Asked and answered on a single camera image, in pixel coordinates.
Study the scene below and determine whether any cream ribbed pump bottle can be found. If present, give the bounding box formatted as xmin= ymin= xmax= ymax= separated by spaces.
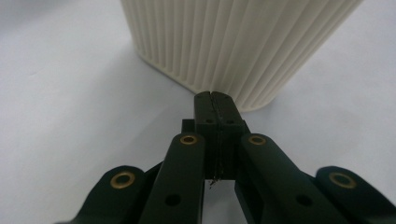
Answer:
xmin=120 ymin=0 xmax=364 ymax=113

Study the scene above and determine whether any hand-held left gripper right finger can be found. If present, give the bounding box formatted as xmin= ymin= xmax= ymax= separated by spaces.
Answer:
xmin=212 ymin=91 xmax=251 ymax=181

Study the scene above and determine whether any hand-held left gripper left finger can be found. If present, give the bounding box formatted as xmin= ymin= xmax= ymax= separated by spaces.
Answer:
xmin=181 ymin=91 xmax=220 ymax=181

